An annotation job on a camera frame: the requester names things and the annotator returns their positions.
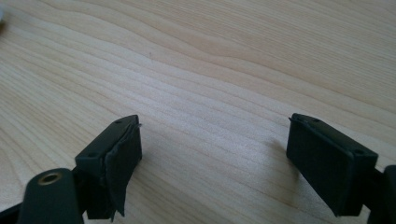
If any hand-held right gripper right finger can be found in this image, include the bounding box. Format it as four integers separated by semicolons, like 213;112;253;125
286;112;379;217

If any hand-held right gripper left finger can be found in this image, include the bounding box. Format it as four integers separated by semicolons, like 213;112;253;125
74;114;144;222

